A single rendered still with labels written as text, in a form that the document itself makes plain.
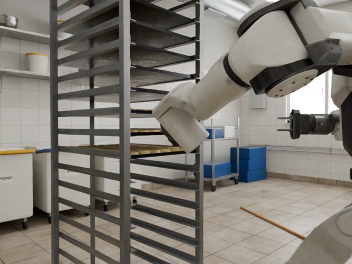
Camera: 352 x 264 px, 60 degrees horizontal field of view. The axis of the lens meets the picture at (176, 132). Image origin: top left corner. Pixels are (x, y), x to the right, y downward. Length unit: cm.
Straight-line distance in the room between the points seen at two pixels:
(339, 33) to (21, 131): 359
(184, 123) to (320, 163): 526
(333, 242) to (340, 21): 60
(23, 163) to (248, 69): 287
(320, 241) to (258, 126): 543
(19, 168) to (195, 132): 267
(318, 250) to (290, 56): 65
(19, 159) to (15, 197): 35
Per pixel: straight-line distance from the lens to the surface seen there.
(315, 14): 51
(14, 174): 318
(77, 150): 153
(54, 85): 172
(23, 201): 325
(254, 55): 47
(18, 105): 385
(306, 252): 101
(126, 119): 118
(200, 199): 153
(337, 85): 85
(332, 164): 576
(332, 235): 93
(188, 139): 63
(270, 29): 48
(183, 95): 57
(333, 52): 50
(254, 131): 637
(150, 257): 188
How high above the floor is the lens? 99
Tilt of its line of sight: 1 degrees down
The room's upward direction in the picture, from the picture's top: straight up
